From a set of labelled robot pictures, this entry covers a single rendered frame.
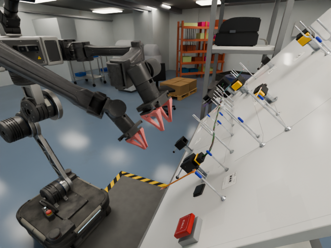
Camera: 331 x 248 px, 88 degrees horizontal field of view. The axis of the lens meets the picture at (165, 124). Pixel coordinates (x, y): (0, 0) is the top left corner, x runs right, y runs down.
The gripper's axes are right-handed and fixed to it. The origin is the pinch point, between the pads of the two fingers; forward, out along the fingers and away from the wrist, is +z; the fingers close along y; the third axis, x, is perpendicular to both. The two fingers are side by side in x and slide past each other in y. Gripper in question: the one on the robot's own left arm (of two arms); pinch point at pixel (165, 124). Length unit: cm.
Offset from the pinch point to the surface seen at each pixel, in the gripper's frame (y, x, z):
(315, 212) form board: -18.8, -33.5, 9.9
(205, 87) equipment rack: 93, 24, 17
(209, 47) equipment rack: 98, 11, -10
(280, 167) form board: -7.5, -29.0, 11.9
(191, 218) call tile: -18.7, -9.6, 17.7
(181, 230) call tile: -21.7, -7.7, 18.2
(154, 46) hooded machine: 557, 354, -75
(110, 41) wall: 756, 738, -242
